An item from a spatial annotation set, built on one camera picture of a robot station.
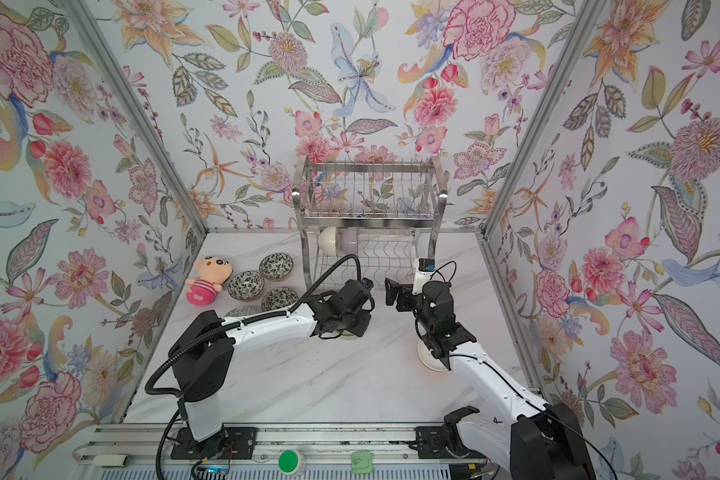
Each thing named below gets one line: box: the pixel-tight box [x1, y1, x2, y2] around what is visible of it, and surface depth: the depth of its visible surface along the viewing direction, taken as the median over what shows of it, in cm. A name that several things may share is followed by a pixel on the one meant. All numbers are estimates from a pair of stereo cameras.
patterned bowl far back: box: [258, 253, 294, 282], surface depth 109 cm
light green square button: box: [351, 451, 373, 474], surface depth 72 cm
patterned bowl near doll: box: [228, 270, 265, 302], surface depth 103 cm
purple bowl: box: [340, 227, 358, 255], surface depth 105 cm
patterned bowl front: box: [261, 287, 299, 313], surface depth 100 cm
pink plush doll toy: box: [185, 256, 233, 307], surface depth 101 cm
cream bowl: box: [319, 226, 337, 257], surface depth 106 cm
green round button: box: [277, 449, 306, 475], surface depth 65 cm
